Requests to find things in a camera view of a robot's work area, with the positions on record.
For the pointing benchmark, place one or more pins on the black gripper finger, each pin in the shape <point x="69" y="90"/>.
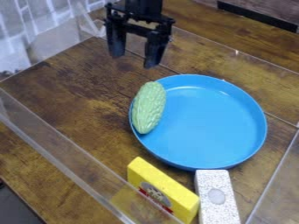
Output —
<point x="117" y="38"/>
<point x="154" y="48"/>

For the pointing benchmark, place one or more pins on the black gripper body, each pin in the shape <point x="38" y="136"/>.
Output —
<point x="141" y="17"/>

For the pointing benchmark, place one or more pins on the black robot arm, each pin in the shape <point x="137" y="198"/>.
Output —
<point x="140" y="17"/>

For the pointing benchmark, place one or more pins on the blue round tray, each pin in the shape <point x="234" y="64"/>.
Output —
<point x="213" y="127"/>

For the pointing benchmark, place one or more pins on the white curtain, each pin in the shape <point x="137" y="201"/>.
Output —
<point x="40" y="28"/>

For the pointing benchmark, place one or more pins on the green bitter gourd toy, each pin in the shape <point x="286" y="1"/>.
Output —
<point x="149" y="106"/>

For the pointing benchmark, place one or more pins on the yellow sponge block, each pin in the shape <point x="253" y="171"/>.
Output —
<point x="176" y="198"/>

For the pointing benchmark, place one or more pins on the white speckled block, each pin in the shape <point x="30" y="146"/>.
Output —
<point x="218" y="203"/>

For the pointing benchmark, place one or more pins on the clear acrylic enclosure wall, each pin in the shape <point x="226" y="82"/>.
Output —
<point x="68" y="136"/>

